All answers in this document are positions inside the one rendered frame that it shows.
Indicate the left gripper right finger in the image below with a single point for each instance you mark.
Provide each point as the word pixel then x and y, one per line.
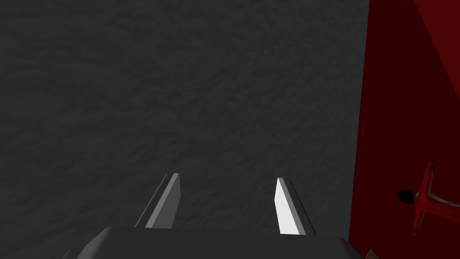
pixel 289 212

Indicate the red door leaf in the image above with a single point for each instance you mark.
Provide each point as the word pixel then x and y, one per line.
pixel 395 108

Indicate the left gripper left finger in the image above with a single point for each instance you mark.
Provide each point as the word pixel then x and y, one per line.
pixel 164 207

